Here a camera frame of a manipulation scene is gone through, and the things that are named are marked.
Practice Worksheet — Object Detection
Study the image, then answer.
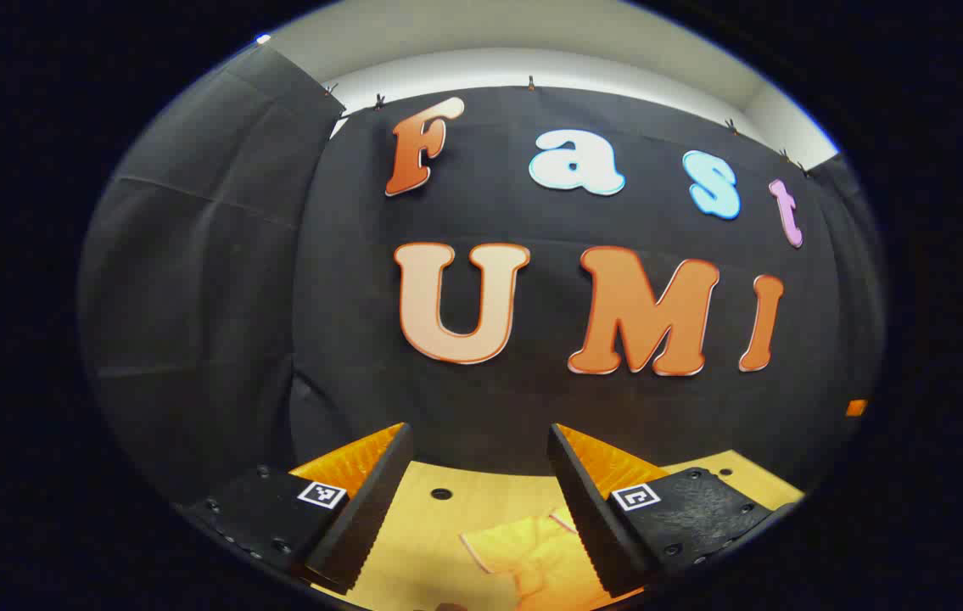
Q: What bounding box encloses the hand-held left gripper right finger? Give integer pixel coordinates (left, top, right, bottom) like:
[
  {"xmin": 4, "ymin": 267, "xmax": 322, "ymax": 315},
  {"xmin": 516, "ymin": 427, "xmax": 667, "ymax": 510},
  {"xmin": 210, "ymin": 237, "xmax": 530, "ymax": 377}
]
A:
[{"xmin": 547, "ymin": 423, "xmax": 804, "ymax": 599}]

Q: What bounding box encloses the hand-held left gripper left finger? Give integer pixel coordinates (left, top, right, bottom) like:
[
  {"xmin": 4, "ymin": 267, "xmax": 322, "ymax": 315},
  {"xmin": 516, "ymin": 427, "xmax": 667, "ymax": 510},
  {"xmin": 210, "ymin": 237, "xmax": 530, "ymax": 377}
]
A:
[{"xmin": 178, "ymin": 422, "xmax": 414, "ymax": 595}]

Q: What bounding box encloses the black backdrop cloth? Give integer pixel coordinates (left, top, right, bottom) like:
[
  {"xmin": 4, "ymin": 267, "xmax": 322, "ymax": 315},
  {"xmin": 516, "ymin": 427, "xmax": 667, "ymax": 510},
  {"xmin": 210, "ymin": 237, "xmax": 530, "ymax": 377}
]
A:
[{"xmin": 78, "ymin": 42, "xmax": 885, "ymax": 510}]

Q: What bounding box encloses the orange T-shirt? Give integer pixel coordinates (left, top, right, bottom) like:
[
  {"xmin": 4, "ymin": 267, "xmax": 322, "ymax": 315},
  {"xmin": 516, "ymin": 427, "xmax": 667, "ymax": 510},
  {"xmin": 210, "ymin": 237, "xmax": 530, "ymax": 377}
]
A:
[{"xmin": 460, "ymin": 507, "xmax": 643, "ymax": 611}]

